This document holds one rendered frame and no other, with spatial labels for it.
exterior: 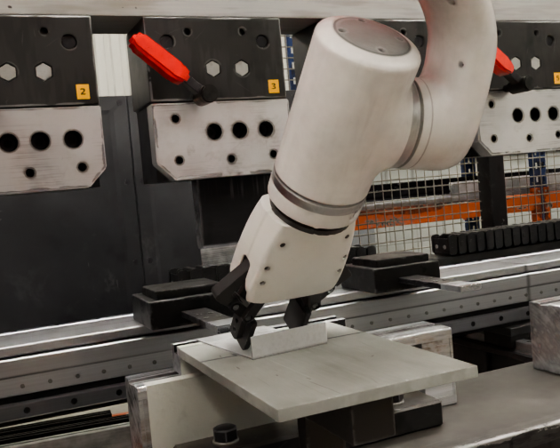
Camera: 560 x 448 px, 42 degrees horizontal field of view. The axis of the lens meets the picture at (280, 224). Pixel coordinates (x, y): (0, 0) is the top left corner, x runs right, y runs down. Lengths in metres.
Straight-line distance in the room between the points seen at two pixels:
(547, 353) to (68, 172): 0.68
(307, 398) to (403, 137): 0.21
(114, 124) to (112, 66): 3.68
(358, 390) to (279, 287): 0.14
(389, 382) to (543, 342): 0.51
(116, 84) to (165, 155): 4.20
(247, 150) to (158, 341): 0.37
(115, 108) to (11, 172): 0.60
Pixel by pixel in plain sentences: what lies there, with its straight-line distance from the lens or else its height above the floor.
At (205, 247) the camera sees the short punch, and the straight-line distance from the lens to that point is 0.79.
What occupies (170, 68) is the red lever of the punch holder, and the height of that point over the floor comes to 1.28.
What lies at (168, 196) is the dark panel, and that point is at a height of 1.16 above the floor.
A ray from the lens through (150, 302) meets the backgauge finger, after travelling 0.98.
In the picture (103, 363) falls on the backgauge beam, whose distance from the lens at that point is 1.03.
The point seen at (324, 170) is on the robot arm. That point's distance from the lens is 0.57.
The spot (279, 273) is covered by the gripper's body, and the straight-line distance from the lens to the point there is 0.65.
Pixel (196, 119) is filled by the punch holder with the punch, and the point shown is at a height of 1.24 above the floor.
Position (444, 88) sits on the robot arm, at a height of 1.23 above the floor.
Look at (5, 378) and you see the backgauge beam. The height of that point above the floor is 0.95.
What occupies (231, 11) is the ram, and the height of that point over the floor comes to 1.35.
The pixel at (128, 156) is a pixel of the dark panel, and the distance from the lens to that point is 1.29.
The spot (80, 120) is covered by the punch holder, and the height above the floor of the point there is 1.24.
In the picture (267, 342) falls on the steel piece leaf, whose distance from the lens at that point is 0.70.
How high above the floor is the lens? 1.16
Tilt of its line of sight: 3 degrees down
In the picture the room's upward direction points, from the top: 5 degrees counter-clockwise
